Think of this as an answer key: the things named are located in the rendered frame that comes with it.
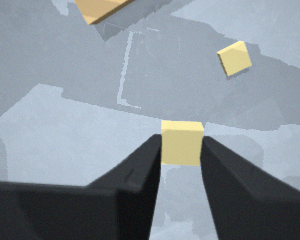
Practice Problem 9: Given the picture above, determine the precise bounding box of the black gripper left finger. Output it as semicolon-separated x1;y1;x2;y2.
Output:
0;134;162;240

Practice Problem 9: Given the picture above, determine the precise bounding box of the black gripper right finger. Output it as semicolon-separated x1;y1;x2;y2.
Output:
200;136;300;240

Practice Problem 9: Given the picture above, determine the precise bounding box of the pale yellow cube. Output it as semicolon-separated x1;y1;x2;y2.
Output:
217;41;252;76
161;121;204;166

